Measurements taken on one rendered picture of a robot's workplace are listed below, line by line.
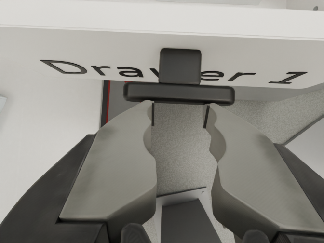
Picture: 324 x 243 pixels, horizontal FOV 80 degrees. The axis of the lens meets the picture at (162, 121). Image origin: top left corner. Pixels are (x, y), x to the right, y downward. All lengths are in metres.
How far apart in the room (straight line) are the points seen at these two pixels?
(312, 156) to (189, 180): 0.63
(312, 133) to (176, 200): 0.77
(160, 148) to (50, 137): 0.78
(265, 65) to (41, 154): 0.29
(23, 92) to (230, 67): 0.28
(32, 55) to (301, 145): 1.18
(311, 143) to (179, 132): 0.67
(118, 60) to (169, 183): 0.94
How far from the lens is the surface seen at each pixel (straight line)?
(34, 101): 0.33
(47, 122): 0.32
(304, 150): 1.23
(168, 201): 1.08
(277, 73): 0.20
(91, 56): 0.17
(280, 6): 0.27
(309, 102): 1.30
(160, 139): 1.04
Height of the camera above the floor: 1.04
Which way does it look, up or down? 87 degrees down
